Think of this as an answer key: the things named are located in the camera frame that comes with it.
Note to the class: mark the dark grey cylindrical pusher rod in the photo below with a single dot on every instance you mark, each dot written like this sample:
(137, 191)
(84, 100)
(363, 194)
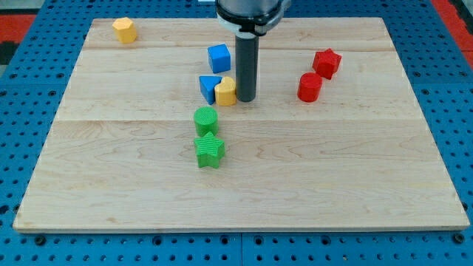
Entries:
(246, 56)

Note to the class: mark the yellow heart block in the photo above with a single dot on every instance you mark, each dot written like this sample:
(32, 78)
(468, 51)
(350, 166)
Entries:
(225, 92)

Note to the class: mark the yellow hexagon block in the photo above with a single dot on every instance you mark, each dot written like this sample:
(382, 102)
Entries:
(124, 30)

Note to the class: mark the blue cube block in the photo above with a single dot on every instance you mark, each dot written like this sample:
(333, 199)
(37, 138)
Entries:
(219, 58)

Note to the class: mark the blue triangle block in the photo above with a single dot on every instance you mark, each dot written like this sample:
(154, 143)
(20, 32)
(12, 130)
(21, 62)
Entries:
(207, 85)

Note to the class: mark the red cylinder block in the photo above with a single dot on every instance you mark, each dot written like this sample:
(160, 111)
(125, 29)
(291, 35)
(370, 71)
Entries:
(310, 84)

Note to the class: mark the red star block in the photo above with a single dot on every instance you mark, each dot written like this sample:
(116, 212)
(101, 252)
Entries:
(326, 63)

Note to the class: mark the green cylinder block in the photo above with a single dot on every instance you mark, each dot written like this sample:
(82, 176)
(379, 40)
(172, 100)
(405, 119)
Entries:
(206, 120)

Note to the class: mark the green star block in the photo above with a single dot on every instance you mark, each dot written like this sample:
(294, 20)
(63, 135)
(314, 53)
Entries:
(209, 150)

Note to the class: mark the light wooden board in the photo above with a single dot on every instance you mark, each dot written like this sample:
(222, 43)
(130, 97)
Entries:
(120, 155)

